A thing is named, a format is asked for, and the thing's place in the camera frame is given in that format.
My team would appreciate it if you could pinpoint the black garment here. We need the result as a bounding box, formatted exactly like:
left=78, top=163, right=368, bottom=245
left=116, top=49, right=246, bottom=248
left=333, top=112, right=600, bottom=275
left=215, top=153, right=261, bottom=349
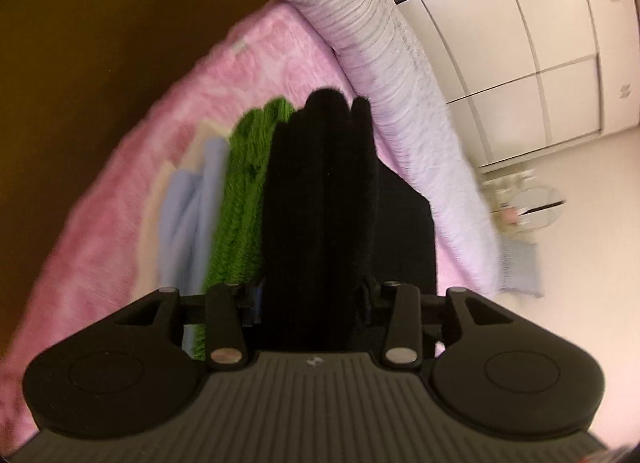
left=259, top=89, right=437, bottom=353

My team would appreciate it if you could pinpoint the green folded cloth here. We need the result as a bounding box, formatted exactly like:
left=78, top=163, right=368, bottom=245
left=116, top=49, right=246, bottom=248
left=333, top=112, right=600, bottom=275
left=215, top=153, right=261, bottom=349
left=194, top=98, right=294, bottom=360

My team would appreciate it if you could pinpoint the light blue folded cloth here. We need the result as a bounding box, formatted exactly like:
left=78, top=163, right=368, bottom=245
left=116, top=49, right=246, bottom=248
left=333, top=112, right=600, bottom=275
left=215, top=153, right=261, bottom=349
left=156, top=136, right=231, bottom=354

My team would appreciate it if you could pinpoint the grey pillow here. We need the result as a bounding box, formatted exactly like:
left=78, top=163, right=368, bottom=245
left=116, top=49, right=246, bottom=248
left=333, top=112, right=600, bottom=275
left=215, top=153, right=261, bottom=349
left=499, top=235, right=544, bottom=298

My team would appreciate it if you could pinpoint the cream folded cloth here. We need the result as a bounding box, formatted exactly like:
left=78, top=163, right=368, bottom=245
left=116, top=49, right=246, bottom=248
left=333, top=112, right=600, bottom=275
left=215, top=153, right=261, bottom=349
left=131, top=119, right=231, bottom=301

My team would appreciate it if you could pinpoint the white corner shelf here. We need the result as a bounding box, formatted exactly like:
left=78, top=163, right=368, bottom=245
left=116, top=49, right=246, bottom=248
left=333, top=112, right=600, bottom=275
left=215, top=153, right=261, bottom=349
left=480, top=169, right=536, bottom=226

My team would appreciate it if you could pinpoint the round mirror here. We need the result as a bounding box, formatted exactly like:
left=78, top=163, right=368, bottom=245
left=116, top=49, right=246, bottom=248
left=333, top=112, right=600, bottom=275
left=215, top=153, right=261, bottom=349
left=508, top=186, right=566, bottom=232

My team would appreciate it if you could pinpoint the pink floral blanket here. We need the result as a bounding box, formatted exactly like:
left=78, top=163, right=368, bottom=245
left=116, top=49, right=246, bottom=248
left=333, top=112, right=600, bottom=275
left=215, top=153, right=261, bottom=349
left=1, top=2, right=472, bottom=454

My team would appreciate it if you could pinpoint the grey striped duvet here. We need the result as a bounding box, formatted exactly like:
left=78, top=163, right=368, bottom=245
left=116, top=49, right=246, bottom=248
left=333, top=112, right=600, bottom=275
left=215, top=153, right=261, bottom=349
left=284, top=0, right=501, bottom=296

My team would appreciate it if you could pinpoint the cream sliding wardrobe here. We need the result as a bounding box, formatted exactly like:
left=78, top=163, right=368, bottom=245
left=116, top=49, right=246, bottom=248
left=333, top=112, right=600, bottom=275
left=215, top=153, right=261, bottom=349
left=393, top=0, right=639, bottom=171

